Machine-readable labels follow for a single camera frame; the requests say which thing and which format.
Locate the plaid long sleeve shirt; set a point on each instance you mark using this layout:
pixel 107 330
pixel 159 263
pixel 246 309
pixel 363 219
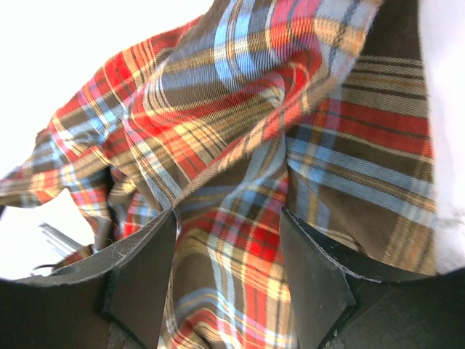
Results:
pixel 317 106

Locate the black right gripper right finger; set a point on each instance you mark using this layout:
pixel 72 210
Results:
pixel 343 299

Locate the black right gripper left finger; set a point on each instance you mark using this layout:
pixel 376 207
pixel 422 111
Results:
pixel 112 299

